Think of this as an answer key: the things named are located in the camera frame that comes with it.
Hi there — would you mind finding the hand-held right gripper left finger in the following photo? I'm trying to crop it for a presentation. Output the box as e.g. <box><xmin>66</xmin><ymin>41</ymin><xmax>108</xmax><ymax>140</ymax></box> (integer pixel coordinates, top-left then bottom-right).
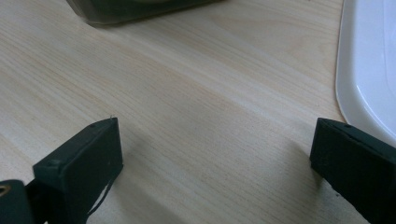
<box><xmin>32</xmin><ymin>117</ymin><xmax>124</xmax><ymax>224</ymax></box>

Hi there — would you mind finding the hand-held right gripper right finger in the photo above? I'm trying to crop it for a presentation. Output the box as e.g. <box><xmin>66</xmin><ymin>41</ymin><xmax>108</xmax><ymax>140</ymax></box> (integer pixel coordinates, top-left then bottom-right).
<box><xmin>309</xmin><ymin>117</ymin><xmax>396</xmax><ymax>224</ymax></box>

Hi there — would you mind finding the grey storage box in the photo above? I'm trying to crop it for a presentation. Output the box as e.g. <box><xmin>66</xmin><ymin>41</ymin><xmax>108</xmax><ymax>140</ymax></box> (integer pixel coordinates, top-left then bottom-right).
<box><xmin>64</xmin><ymin>0</ymin><xmax>225</xmax><ymax>26</ymax></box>

